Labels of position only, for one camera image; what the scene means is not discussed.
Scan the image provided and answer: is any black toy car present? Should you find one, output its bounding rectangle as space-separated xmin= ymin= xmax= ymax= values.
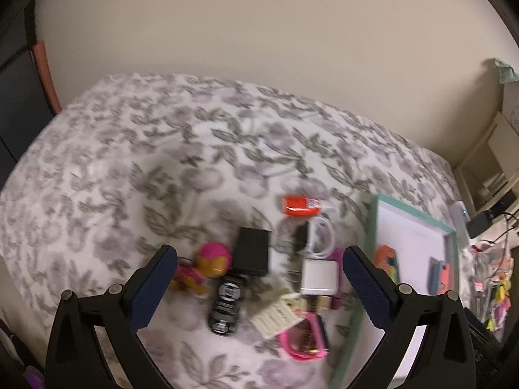
xmin=208 ymin=273 xmax=248 ymax=336

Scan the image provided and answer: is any pink toy figure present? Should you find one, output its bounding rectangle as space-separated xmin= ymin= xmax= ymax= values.
xmin=169 ymin=242 xmax=233 ymax=296

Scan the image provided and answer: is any clear bag with cable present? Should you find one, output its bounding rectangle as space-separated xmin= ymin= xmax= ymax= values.
xmin=294 ymin=216 xmax=337 ymax=259

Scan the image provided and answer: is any gold tube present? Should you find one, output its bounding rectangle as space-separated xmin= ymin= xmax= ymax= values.
xmin=291 ymin=295 xmax=331 ymax=354

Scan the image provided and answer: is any magenta small case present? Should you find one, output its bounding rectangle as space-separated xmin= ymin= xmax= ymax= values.
xmin=326 ymin=248 xmax=346 ymax=311

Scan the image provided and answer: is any white shelf unit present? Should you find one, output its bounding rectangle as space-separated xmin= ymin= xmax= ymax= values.
xmin=452 ymin=111 xmax=519 ymax=219

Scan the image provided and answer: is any cream tag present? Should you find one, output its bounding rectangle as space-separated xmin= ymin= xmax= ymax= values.
xmin=248 ymin=292 xmax=303 ymax=340

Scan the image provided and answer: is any red toy can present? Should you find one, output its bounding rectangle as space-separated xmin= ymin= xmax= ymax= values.
xmin=283 ymin=195 xmax=323 ymax=217

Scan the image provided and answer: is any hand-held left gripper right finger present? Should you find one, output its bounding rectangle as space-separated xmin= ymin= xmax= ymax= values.
xmin=343 ymin=245 xmax=477 ymax=389

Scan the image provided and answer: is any black cable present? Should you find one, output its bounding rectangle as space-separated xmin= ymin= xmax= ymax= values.
xmin=490 ymin=211 xmax=519 ymax=248

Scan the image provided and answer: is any coral and blue case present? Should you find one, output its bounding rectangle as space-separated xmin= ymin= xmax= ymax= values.
xmin=428 ymin=257 xmax=452 ymax=296

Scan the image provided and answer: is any teal rimmed white tray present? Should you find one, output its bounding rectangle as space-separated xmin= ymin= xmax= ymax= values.
xmin=328 ymin=193 xmax=461 ymax=389

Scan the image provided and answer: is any teal cloth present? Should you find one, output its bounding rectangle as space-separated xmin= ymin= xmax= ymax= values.
xmin=484 ymin=59 xmax=519 ymax=86

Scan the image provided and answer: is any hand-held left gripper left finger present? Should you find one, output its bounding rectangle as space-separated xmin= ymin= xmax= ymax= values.
xmin=44 ymin=245 xmax=179 ymax=389

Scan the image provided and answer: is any black box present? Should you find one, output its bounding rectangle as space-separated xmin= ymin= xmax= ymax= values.
xmin=233 ymin=227 xmax=272 ymax=277

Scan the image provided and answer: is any colourful small toys pile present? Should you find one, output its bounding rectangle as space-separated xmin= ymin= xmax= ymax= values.
xmin=462 ymin=239 xmax=513 ymax=333

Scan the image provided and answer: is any white charger adapter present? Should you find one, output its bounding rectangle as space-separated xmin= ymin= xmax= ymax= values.
xmin=289 ymin=259 xmax=339 ymax=296

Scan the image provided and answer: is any dark furniture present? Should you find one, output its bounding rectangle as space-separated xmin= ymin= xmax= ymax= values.
xmin=0 ymin=0 xmax=55 ymax=187

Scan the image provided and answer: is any white power strip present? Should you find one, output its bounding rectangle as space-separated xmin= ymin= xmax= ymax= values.
xmin=449 ymin=201 xmax=471 ymax=231

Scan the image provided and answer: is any black power adapter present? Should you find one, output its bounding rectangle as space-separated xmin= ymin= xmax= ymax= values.
xmin=466 ymin=210 xmax=497 ymax=238

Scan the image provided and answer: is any grey floral blanket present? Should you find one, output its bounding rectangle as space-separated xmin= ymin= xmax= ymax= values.
xmin=0 ymin=73 xmax=463 ymax=389

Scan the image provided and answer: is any orange small toy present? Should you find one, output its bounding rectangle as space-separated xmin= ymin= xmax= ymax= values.
xmin=374 ymin=245 xmax=400 ymax=286

